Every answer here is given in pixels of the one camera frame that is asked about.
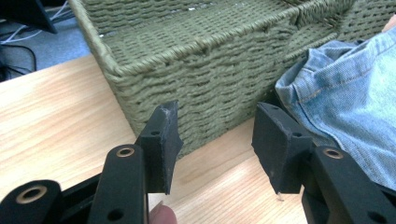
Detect black upright panel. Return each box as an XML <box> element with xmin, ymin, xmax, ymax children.
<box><xmin>0</xmin><ymin>0</ymin><xmax>59</xmax><ymax>35</ymax></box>

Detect white cable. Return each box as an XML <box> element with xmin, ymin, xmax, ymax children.
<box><xmin>0</xmin><ymin>0</ymin><xmax>76</xmax><ymax>45</ymax></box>

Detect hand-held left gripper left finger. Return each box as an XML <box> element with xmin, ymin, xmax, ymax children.
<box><xmin>134</xmin><ymin>100</ymin><xmax>184</xmax><ymax>195</ymax></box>

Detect blue denim pants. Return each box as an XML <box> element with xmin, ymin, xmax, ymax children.
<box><xmin>275</xmin><ymin>26</ymin><xmax>396</xmax><ymax>191</ymax></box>

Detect green woven basket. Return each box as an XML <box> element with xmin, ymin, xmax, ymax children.
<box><xmin>68</xmin><ymin>0</ymin><xmax>396</xmax><ymax>158</ymax></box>

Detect black floor cable bundle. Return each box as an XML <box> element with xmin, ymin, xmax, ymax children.
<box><xmin>0</xmin><ymin>43</ymin><xmax>37</xmax><ymax>82</ymax></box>

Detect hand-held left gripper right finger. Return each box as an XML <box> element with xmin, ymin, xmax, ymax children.
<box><xmin>251</xmin><ymin>102</ymin><xmax>316</xmax><ymax>194</ymax></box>

